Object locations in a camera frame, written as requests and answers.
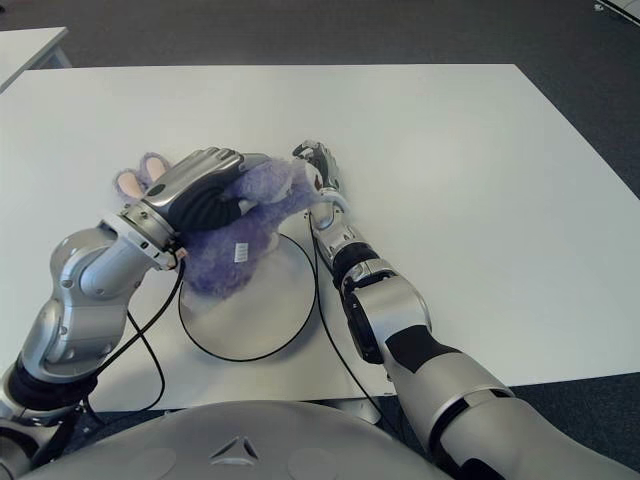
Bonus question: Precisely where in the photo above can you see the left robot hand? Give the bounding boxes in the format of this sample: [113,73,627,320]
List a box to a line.
[119,146,256,236]

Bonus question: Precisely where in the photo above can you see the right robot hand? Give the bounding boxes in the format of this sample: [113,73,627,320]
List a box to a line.
[292,140,344,191]

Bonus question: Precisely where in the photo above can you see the purple plush bunny doll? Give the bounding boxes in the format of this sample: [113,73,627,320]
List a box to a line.
[113,152,324,301]

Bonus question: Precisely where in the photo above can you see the white plate black rim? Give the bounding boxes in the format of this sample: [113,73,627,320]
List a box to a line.
[178,232,317,362]

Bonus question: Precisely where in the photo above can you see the white neighbouring table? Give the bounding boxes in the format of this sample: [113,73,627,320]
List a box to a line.
[0,27,70,94]

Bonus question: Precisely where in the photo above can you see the grey table leg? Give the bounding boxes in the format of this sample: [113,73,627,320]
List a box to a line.
[332,397,384,426]

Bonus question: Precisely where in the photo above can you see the grey robot torso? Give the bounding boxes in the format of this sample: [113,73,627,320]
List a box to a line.
[29,399,441,480]

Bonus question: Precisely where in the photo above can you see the white floor fixture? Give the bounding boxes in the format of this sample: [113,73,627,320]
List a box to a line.
[592,0,640,21]

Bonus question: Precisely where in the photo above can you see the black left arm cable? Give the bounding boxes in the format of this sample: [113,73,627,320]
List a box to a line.
[29,249,187,466]

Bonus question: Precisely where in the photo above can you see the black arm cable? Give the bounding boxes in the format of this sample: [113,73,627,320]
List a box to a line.
[29,249,187,466]
[308,212,381,426]

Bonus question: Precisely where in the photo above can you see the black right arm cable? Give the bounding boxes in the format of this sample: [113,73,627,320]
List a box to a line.
[308,212,381,426]

